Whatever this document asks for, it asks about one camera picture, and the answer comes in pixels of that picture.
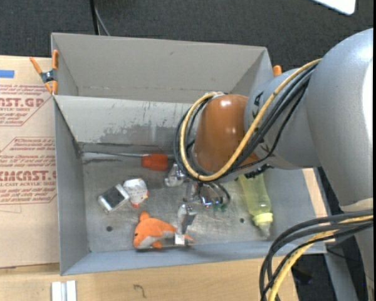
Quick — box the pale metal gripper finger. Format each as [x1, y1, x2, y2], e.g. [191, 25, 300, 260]
[158, 233, 189, 248]
[177, 203, 198, 235]

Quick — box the orange and white toy fish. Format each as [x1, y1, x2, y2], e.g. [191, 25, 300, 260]
[132, 211, 196, 250]

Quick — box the clear glass thing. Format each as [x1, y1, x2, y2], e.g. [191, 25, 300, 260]
[164, 163, 189, 188]

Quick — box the yellow spray bottle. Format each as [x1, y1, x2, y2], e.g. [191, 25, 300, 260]
[238, 172, 274, 238]

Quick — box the white toy chicken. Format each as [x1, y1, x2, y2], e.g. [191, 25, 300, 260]
[122, 177, 150, 209]

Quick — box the orange-red block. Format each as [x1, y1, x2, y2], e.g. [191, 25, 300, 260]
[141, 153, 169, 172]

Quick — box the silver square box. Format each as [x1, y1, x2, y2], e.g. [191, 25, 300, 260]
[97, 184, 130, 215]

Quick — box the grey metal bin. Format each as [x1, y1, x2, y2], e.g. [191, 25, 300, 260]
[50, 32, 328, 276]

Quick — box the brown cardboard board, red print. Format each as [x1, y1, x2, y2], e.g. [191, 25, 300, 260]
[0, 54, 61, 271]

